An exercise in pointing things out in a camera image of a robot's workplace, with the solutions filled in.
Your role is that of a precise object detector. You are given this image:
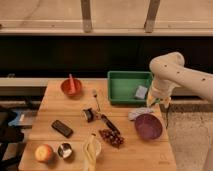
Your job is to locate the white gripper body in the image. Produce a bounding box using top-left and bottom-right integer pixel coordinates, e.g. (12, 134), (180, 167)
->
(146, 85), (171, 108)

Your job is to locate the black eraser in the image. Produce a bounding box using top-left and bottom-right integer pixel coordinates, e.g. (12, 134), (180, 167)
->
(51, 120), (73, 138)

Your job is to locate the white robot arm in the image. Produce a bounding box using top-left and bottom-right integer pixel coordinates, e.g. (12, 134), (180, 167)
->
(146, 52), (213, 106)

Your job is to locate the small metal cup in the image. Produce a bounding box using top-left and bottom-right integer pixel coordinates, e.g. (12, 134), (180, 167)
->
(58, 143), (73, 159)

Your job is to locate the grey sponge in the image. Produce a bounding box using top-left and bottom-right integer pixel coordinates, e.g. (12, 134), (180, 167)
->
(135, 86), (148, 99)

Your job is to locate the grey cloth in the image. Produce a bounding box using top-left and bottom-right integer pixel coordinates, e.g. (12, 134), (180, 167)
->
(128, 107), (153, 121)

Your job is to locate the purple plate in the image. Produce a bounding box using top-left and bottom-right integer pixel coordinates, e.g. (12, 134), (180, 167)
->
(134, 114), (163, 140)

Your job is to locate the green plastic bin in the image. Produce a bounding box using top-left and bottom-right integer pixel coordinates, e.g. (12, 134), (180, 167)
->
(108, 71), (153, 105)

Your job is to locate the dark grapes bunch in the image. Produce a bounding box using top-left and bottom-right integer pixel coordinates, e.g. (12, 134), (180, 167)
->
(99, 129), (124, 148)

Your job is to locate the small black metal can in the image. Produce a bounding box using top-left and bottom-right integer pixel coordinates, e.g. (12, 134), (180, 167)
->
(83, 108), (96, 123)

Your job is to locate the yellow banana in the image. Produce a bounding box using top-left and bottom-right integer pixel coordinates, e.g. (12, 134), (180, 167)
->
(83, 134), (96, 171)

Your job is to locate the orange carrot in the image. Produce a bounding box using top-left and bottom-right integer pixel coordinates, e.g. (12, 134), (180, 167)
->
(69, 74), (76, 94)

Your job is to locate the red bowl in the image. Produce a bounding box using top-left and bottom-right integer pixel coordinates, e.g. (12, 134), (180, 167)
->
(61, 79), (82, 97)

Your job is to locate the red yellow apple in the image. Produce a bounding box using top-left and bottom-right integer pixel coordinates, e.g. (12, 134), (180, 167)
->
(35, 144), (53, 163)

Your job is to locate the black chair with blue item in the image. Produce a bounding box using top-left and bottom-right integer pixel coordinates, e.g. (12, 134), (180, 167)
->
(0, 105), (30, 171)

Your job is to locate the black handled knife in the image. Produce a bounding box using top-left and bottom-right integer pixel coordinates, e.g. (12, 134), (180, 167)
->
(98, 113), (120, 134)

